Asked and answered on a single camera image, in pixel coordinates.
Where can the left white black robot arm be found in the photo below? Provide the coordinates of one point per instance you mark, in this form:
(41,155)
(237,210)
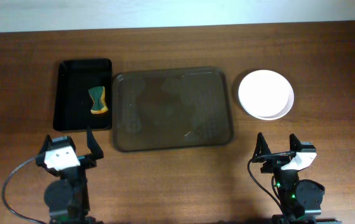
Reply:
(67,198)

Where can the small black tray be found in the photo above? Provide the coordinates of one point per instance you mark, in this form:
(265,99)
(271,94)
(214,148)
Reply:
(73,103)

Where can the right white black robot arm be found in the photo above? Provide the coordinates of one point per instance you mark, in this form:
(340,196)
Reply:
(299,200)

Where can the yellow green sponge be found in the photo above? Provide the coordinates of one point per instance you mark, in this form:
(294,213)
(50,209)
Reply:
(97,95)

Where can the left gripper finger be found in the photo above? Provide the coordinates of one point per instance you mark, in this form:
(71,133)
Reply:
(45,145)
(93,146)

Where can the large brown tray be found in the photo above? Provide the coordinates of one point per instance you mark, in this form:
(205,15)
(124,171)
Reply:
(169,109)

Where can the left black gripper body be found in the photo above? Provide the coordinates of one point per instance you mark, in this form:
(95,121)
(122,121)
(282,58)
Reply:
(86,158)

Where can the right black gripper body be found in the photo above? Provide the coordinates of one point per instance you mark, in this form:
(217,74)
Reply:
(274,160)

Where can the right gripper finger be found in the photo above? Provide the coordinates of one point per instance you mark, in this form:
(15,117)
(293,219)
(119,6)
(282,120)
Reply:
(261,148)
(295,144)

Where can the white plate with orange stain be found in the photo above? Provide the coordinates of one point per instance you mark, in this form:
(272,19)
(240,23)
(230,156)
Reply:
(265,92)

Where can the pale green plate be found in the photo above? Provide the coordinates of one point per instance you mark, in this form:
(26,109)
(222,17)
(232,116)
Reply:
(279,115)

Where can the dark base plate corner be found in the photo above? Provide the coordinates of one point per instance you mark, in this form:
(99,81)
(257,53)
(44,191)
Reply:
(280,219)

